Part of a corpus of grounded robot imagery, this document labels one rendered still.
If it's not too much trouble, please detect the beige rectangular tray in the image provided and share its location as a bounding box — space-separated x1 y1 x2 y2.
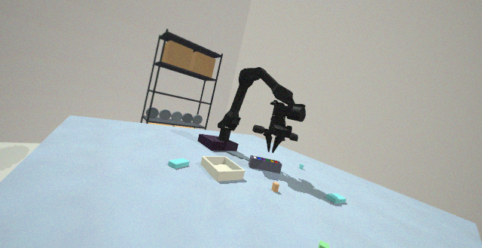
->
200 156 245 182

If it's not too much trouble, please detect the turquoise rectangular block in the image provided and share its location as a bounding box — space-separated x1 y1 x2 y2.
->
326 193 346 204

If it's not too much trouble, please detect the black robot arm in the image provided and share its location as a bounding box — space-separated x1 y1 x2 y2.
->
216 67 306 142

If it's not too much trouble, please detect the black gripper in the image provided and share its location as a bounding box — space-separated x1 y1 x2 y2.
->
252 116 298 153

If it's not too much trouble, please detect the small turquoise block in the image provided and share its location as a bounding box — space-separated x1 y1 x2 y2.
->
168 158 190 169

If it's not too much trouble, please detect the small orange block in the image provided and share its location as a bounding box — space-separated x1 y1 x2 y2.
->
271 182 279 192

